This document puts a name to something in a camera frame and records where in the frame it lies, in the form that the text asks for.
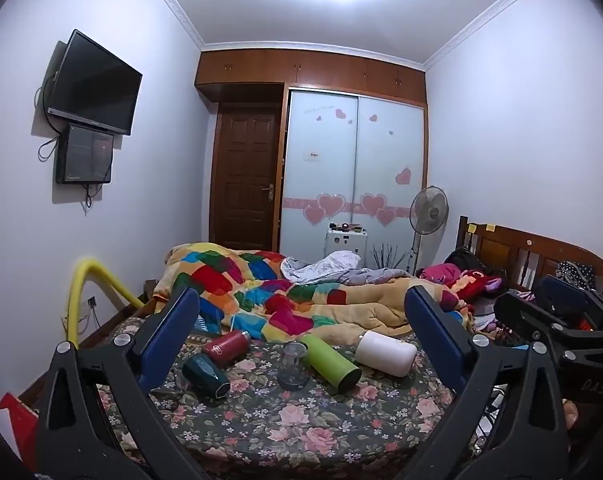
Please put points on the black bag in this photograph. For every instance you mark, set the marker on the black bag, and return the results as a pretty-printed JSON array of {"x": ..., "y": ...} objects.
[{"x": 464, "y": 259}]

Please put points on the frosted sliding wardrobe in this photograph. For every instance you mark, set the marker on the frosted sliding wardrobe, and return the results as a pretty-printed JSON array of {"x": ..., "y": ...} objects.
[{"x": 351, "y": 160}]

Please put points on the red paper bag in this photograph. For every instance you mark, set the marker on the red paper bag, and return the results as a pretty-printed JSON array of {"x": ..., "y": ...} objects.
[{"x": 18, "y": 425}]

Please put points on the wooden overhead cabinet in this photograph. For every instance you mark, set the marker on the wooden overhead cabinet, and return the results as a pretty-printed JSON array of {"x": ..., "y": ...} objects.
[{"x": 311, "y": 72}]

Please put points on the grey blanket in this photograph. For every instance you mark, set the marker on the grey blanket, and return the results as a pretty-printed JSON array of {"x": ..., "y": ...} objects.
[{"x": 376, "y": 275}]

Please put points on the brown wooden door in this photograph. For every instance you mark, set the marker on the brown wooden door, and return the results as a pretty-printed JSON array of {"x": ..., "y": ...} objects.
[{"x": 246, "y": 175}]

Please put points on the black standing fan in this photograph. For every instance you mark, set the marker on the black standing fan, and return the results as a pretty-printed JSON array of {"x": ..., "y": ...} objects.
[{"x": 429, "y": 210}]

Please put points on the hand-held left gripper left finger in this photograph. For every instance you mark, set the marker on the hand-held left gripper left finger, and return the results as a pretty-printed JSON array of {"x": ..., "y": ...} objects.
[{"x": 174, "y": 332}]

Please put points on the clear glass cup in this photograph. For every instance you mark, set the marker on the clear glass cup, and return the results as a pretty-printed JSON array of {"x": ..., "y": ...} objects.
[{"x": 294, "y": 365}]

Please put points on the striped white cloth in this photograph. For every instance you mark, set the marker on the striped white cloth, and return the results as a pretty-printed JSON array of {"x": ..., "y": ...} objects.
[{"x": 326, "y": 264}]

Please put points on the black wall television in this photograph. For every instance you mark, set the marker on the black wall television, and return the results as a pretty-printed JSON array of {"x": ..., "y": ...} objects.
[{"x": 96, "y": 82}]

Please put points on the small black wall monitor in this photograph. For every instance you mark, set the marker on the small black wall monitor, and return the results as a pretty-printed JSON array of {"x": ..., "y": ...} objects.
[{"x": 85, "y": 155}]

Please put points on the polka dot bag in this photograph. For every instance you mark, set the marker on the polka dot bag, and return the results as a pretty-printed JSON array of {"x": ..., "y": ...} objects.
[{"x": 576, "y": 272}]

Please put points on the yellow foam tube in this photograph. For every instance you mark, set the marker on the yellow foam tube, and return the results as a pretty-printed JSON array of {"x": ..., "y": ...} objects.
[{"x": 88, "y": 280}]

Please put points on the white cup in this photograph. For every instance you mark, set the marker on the white cup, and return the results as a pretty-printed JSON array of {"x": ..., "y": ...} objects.
[{"x": 386, "y": 352}]

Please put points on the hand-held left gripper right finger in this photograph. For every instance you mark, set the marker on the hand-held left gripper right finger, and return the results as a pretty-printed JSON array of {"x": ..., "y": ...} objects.
[{"x": 434, "y": 335}]

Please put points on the dark decorative twigs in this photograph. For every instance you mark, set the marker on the dark decorative twigs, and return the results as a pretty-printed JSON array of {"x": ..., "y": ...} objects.
[{"x": 389, "y": 257}]

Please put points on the green bottle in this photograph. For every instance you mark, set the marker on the green bottle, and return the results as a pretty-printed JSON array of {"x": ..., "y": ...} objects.
[{"x": 329, "y": 362}]

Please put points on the small white cabinet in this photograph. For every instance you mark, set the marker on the small white cabinet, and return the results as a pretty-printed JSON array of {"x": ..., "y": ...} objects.
[{"x": 346, "y": 246}]

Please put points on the floral bedsheet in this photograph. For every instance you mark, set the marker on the floral bedsheet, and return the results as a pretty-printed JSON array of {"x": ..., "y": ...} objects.
[{"x": 291, "y": 425}]

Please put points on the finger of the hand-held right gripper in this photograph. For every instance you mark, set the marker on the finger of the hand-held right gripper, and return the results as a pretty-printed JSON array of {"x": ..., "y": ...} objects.
[
  {"x": 559, "y": 292},
  {"x": 526, "y": 312}
]

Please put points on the colourful patchwork blanket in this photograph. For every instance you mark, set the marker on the colourful patchwork blanket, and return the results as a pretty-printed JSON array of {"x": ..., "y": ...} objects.
[{"x": 281, "y": 302}]

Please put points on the red and pink plush toy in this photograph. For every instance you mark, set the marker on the red and pink plush toy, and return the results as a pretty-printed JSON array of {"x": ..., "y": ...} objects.
[{"x": 474, "y": 282}]

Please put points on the dark green cup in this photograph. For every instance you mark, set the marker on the dark green cup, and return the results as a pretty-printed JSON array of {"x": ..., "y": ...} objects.
[{"x": 206, "y": 375}]

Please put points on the wooden bed headboard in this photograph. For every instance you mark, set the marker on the wooden bed headboard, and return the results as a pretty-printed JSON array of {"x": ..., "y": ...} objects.
[{"x": 511, "y": 250}]

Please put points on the red bottle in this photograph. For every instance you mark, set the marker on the red bottle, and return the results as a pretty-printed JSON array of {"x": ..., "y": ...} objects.
[{"x": 226, "y": 347}]

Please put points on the person's right hand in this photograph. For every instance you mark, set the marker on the person's right hand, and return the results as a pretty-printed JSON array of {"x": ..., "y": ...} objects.
[{"x": 571, "y": 412}]

